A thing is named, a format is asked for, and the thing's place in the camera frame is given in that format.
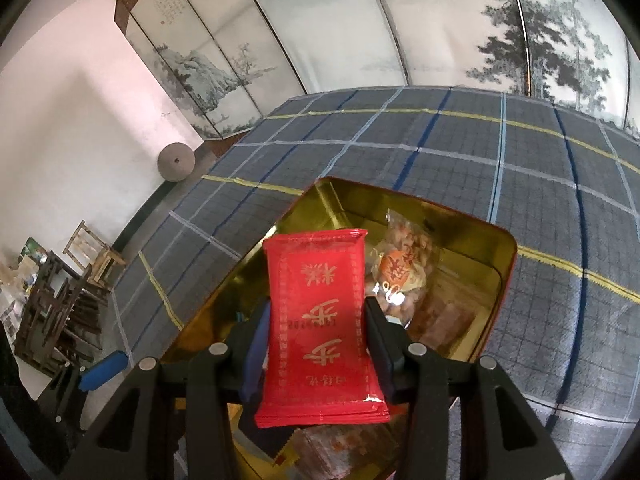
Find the clear peanut packet orange label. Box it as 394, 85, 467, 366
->
364, 208, 438, 328

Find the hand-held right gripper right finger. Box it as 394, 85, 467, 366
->
364, 297, 576, 480

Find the stack of dark wooden chairs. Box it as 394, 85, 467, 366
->
12, 252, 108, 378

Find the red snack packet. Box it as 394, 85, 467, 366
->
254, 228, 391, 429

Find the blue plaid tablecloth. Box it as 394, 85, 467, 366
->
110, 85, 640, 480

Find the clear packet of orange balls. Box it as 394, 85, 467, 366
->
290, 422, 406, 480

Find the pile of printed boxes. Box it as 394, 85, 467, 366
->
0, 237, 46, 321

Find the brown cake packet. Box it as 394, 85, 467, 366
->
407, 280, 483, 356

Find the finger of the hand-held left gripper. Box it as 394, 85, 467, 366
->
50, 351, 128, 423

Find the painted folding screen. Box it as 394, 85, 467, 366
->
114, 0, 640, 141

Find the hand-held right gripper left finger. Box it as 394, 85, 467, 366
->
75, 305, 273, 480

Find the red and gold tin box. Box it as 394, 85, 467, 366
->
160, 176, 519, 480

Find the light wooden chair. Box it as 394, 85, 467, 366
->
62, 220, 126, 291

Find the round grey stone disc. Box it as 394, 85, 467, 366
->
158, 143, 196, 182

